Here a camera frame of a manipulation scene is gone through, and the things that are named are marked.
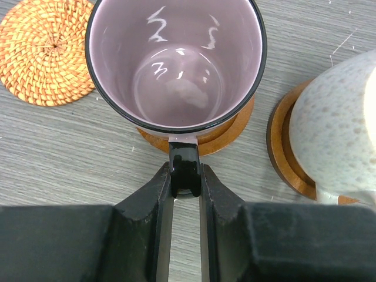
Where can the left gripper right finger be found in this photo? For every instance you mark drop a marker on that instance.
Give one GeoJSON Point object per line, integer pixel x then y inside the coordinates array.
{"type": "Point", "coordinates": [248, 241]}

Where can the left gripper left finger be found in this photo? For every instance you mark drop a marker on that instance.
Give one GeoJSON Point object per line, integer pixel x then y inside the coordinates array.
{"type": "Point", "coordinates": [129, 241]}

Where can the dark wooden coaster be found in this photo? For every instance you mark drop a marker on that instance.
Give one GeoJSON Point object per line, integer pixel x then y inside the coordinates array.
{"type": "Point", "coordinates": [279, 146]}
{"type": "Point", "coordinates": [215, 140]}

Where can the white ceramic mug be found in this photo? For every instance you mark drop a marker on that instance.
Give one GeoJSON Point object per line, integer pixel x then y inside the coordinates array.
{"type": "Point", "coordinates": [332, 131]}

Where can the clear purple glass mug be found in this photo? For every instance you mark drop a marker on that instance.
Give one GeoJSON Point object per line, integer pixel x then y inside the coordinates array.
{"type": "Point", "coordinates": [177, 69]}

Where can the light cork coaster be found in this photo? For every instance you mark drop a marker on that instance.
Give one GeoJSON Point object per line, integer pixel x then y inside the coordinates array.
{"type": "Point", "coordinates": [43, 51]}

